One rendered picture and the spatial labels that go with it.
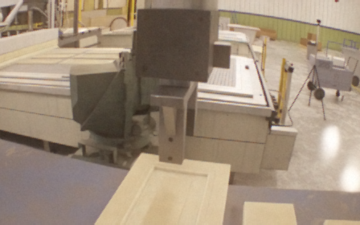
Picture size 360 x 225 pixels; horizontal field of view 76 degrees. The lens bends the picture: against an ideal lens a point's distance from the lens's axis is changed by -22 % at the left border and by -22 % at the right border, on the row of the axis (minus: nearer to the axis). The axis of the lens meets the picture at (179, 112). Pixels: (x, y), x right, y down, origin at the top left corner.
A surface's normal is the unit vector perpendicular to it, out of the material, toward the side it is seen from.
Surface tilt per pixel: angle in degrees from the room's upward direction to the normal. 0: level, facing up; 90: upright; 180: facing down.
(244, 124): 90
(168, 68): 90
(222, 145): 90
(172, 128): 115
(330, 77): 90
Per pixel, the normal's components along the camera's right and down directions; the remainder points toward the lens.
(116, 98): 0.33, 0.36
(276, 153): -0.20, 0.35
